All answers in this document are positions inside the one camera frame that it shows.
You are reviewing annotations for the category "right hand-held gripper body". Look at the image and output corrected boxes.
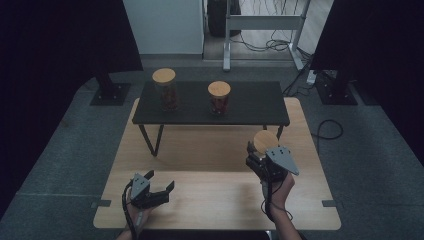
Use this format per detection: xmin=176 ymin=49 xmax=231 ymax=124
xmin=245 ymin=146 xmax=300 ymax=183

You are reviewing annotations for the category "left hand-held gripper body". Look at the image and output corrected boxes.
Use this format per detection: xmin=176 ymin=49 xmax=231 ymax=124
xmin=128 ymin=173 xmax=171 ymax=210

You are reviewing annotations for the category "glass jar of white grains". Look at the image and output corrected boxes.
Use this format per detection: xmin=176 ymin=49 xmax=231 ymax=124
xmin=253 ymin=129 xmax=280 ymax=158

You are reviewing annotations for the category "black metal shelf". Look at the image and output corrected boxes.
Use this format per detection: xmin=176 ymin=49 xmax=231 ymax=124
xmin=131 ymin=80 xmax=291 ymax=158

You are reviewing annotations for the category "glass jar of red chilies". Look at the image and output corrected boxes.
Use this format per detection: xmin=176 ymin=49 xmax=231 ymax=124
xmin=207 ymin=80 xmax=232 ymax=116

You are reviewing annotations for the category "glass jar of star anise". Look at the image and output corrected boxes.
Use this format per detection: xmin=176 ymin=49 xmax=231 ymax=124
xmin=152 ymin=67 xmax=180 ymax=112

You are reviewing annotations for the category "person's left hand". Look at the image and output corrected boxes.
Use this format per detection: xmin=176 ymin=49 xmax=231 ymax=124
xmin=125 ymin=199 xmax=154 ymax=234

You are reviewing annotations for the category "person's right hand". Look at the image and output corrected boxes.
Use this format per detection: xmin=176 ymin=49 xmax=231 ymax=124
xmin=261 ymin=173 xmax=296 ymax=216

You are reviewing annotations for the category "black stand base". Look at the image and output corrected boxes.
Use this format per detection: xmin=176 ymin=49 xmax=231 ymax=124
xmin=89 ymin=71 xmax=132 ymax=107
xmin=314 ymin=69 xmax=359 ymax=106

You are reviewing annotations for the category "black round bin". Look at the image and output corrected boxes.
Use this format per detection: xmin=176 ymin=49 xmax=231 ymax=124
xmin=206 ymin=0 xmax=242 ymax=38

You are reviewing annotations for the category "white panel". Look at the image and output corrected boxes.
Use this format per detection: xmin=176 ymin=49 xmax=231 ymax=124
xmin=122 ymin=0 xmax=205 ymax=55

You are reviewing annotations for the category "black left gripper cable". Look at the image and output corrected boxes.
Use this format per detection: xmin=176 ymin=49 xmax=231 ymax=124
xmin=121 ymin=181 xmax=138 ymax=240

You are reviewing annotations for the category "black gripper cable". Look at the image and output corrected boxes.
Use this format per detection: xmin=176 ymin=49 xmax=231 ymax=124
xmin=260 ymin=179 xmax=294 ymax=223
xmin=121 ymin=181 xmax=138 ymax=240

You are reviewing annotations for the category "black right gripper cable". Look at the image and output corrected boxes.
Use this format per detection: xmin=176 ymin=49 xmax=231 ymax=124
xmin=260 ymin=179 xmax=294 ymax=223

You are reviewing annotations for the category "black looped floor cable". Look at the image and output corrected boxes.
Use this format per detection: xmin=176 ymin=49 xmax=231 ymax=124
xmin=310 ymin=118 xmax=345 ymax=155

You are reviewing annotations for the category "bundle of floor cables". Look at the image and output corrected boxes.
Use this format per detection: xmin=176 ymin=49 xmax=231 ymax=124
xmin=231 ymin=0 xmax=313 ymax=56

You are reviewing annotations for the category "grey metal desk frame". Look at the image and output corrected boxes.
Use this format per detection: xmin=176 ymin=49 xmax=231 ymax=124
xmin=222 ymin=0 xmax=312 ymax=72

